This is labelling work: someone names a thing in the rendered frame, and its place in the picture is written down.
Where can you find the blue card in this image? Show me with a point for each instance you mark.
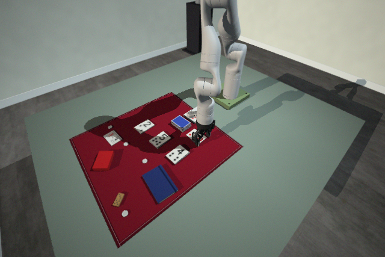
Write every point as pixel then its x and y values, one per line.
pixel 180 122

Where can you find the dark red fabric mat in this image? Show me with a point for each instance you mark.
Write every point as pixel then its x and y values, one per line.
pixel 118 243

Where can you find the red rectangular tile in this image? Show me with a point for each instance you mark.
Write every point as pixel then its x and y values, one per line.
pixel 103 161

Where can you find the dark red cloth mat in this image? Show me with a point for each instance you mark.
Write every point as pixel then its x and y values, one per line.
pixel 127 167

